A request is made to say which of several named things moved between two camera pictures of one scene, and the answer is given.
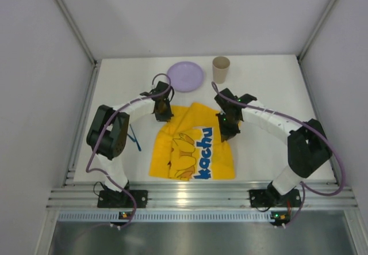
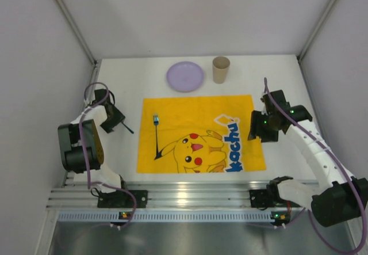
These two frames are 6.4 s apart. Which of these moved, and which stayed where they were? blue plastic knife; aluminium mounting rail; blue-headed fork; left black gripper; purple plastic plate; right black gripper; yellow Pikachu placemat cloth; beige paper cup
Moved: blue plastic knife; blue-headed fork; right black gripper; yellow Pikachu placemat cloth; left black gripper
Stayed: purple plastic plate; aluminium mounting rail; beige paper cup
